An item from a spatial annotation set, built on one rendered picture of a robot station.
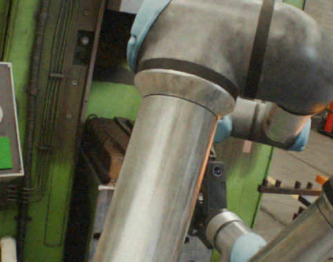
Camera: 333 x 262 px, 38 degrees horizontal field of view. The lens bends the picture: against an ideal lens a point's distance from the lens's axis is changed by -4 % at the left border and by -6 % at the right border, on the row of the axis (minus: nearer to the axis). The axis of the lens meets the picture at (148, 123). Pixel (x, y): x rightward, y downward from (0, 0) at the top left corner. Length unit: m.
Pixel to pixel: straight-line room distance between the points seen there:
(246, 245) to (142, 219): 0.41
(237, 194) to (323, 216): 1.03
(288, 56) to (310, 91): 0.06
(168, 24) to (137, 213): 0.20
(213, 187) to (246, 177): 0.71
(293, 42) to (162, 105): 0.15
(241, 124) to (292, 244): 0.30
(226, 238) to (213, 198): 0.13
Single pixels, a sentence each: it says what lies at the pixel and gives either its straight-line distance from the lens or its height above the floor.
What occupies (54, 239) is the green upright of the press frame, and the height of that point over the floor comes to 0.64.
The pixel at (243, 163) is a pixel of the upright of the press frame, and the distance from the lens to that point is 1.67.
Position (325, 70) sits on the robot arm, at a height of 1.35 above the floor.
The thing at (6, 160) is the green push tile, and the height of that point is 0.99.
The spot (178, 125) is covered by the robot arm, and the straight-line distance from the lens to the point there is 0.50.
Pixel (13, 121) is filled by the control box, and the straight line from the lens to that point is 1.20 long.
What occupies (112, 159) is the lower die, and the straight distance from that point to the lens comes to 1.36.
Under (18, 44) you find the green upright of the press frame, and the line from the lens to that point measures 1.40.
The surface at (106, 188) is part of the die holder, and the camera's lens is 1.32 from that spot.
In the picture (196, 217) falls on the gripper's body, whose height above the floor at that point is 0.99.
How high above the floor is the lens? 1.37
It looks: 12 degrees down
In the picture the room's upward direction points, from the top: 11 degrees clockwise
